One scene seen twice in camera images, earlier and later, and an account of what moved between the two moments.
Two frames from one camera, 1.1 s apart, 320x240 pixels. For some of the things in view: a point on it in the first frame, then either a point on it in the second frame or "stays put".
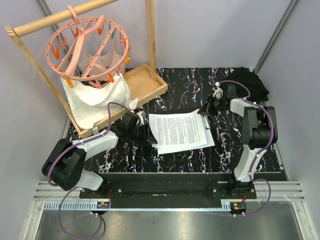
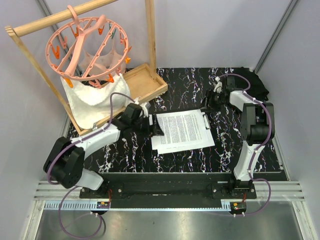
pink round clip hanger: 90,49 stays put
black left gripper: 148,137 to 157,130
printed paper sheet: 163,150 to 186,128
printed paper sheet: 171,135 stays put
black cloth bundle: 258,93 stays put
